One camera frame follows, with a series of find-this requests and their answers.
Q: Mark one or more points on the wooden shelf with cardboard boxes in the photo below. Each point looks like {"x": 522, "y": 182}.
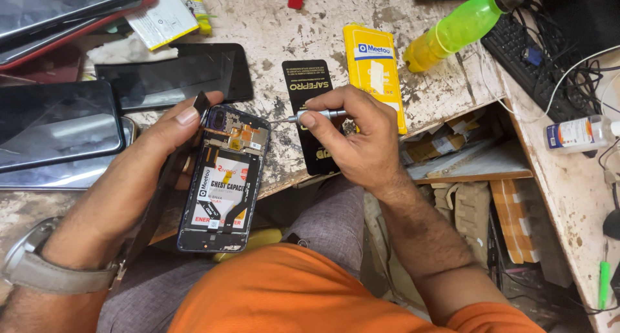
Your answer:
{"x": 460, "y": 149}

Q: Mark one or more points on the blue plug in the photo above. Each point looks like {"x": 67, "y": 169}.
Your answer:
{"x": 533, "y": 56}

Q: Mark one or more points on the black flat packet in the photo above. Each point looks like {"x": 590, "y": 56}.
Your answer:
{"x": 302, "y": 81}

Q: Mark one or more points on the smartphone in red case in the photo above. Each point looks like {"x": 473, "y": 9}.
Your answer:
{"x": 58, "y": 40}

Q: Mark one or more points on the green pen tool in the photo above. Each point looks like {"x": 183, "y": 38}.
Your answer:
{"x": 604, "y": 279}

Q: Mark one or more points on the black smartphone with dark screen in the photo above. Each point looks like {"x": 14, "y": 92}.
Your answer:
{"x": 63, "y": 4}

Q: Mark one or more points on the yellow glue tube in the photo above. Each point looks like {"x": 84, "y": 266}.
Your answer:
{"x": 196, "y": 6}

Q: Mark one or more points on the white phone battery yellow edge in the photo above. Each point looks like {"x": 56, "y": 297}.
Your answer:
{"x": 162, "y": 18}

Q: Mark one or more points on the person's grey trousers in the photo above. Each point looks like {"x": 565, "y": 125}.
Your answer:
{"x": 329, "y": 217}

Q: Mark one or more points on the blue smartphone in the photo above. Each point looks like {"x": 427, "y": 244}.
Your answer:
{"x": 225, "y": 197}

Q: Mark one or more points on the person's right hand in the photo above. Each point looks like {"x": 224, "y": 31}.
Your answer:
{"x": 365, "y": 144}

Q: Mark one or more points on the black glossy smartphone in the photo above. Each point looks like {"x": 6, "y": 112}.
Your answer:
{"x": 53, "y": 122}

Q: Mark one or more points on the black computer keyboard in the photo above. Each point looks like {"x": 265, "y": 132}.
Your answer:
{"x": 528, "y": 76}

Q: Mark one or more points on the green plastic bottle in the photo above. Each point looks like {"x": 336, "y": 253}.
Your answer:
{"x": 460, "y": 28}

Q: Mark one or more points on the white crumpled cloth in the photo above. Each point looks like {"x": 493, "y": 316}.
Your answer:
{"x": 126, "y": 52}

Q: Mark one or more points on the yellow stool seat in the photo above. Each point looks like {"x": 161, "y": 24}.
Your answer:
{"x": 264, "y": 238}

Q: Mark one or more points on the black phone back cover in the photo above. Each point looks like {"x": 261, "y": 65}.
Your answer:
{"x": 162, "y": 197}

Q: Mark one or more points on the yellow flat packet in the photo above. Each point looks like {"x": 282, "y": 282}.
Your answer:
{"x": 375, "y": 57}

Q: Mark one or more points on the person's orange shirt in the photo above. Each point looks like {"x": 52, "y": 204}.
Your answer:
{"x": 315, "y": 294}

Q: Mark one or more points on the person's left hand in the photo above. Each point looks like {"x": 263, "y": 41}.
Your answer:
{"x": 106, "y": 197}

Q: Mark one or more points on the black phone display panel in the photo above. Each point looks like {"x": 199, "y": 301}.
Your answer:
{"x": 169, "y": 79}

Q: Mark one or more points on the small clear bottle blue label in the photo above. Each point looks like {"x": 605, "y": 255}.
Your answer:
{"x": 574, "y": 133}

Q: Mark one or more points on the silver smartphone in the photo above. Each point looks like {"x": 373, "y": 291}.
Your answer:
{"x": 58, "y": 178}

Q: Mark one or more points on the heap of cartons under desk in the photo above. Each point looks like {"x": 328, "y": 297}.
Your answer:
{"x": 489, "y": 221}

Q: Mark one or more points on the silver precision screwdriver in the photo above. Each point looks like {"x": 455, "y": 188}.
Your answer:
{"x": 324, "y": 114}

